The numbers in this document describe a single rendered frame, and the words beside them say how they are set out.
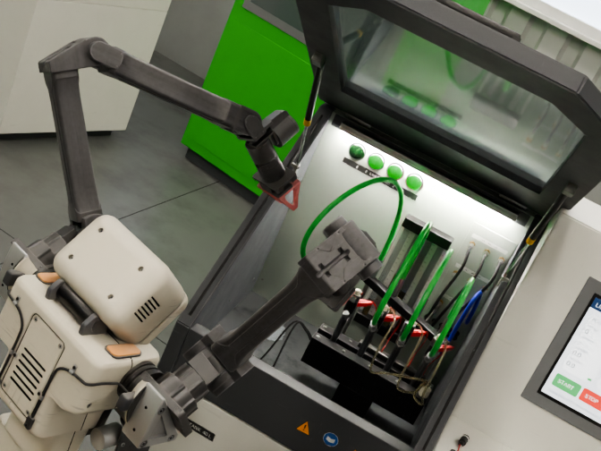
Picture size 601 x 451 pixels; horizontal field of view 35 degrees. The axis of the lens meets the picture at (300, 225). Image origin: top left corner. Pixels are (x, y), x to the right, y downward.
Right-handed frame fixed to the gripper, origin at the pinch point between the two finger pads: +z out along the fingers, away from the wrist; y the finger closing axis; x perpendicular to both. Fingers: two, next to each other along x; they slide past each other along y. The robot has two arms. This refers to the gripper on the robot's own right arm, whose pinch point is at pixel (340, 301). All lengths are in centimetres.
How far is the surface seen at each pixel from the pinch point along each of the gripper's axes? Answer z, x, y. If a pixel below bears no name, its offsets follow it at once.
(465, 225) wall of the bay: 35, 0, 49
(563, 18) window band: 265, 106, 305
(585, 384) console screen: 34, -51, 31
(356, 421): 26.5, -14.5, -14.2
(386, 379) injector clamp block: 38.2, -10.6, 1.7
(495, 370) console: 35, -31, 20
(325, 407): 24.4, -7.0, -16.6
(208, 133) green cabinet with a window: 249, 213, 106
